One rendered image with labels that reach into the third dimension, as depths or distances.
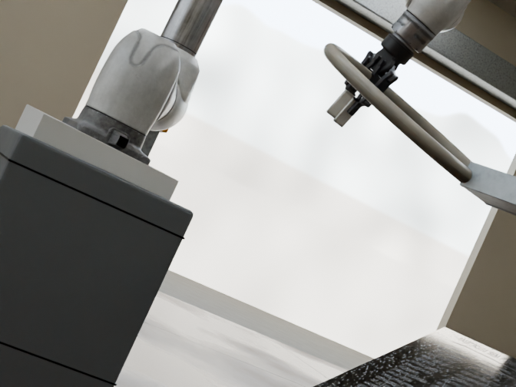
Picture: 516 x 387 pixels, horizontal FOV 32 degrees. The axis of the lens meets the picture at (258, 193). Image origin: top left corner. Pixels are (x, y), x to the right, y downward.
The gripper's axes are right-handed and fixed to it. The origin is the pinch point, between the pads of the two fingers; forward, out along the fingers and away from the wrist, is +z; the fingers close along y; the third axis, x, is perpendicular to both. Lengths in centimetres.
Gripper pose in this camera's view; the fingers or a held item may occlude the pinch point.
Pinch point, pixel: (343, 108)
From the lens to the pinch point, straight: 213.0
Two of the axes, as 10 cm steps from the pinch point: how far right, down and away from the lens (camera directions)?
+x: 7.0, 4.7, 5.3
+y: 2.8, 5.0, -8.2
